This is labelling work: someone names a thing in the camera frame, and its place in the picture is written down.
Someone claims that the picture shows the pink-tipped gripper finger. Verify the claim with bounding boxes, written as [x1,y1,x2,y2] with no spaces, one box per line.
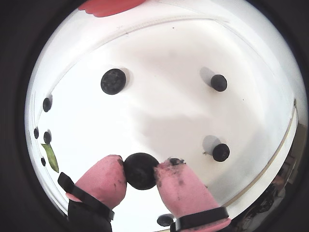
[154,158,232,232]
[57,154,128,232]

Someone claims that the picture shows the red collapsible silicone cup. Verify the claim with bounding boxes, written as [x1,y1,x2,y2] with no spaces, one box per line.
[77,0,148,18]

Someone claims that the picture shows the large dark blueberry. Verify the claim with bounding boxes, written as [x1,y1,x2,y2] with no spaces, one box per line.
[156,214,175,227]

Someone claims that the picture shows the large green leaf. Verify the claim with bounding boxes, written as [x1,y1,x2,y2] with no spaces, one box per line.
[41,143,60,174]

